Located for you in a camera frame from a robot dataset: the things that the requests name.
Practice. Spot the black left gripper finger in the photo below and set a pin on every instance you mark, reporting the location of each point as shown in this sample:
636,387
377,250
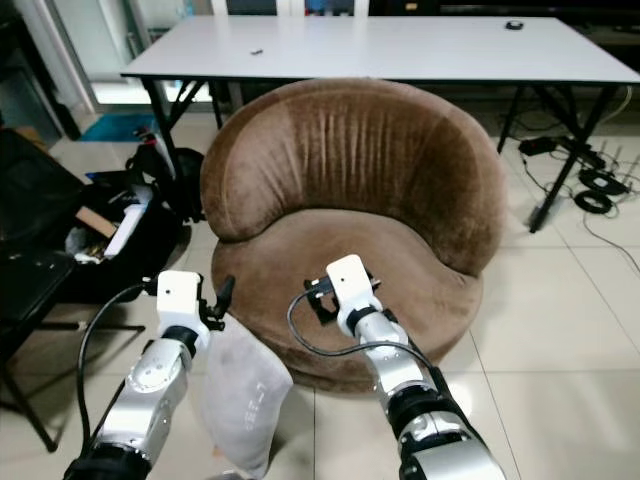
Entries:
226,290

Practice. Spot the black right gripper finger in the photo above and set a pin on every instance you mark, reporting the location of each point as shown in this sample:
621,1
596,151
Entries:
309,290

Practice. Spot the grey pillow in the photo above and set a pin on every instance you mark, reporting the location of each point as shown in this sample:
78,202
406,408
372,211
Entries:
245,400

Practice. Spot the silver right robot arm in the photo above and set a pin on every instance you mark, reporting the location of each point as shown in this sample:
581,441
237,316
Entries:
420,400

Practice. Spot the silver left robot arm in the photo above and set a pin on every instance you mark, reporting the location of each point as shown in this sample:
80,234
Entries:
150,390

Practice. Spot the brown round velvet sofa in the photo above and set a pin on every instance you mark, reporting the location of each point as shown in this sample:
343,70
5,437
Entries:
360,160

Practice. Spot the blue floor mat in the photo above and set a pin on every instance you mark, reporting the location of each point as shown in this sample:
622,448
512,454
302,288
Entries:
115,128

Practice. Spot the black open bag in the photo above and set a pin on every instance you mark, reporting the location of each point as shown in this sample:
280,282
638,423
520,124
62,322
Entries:
150,240

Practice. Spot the white table with black legs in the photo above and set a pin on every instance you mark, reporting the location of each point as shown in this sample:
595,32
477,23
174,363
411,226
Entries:
380,45

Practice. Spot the black power adapter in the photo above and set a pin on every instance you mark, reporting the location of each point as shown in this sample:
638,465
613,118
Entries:
540,145

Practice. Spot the small round black object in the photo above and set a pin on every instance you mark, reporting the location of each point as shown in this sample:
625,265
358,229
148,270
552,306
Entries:
514,24

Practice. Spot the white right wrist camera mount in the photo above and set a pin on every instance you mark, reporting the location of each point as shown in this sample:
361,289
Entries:
352,278

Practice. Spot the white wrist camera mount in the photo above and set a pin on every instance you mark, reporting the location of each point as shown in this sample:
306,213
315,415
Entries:
182,297
352,278

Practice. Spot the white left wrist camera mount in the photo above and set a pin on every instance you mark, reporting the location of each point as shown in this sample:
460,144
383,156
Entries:
182,297

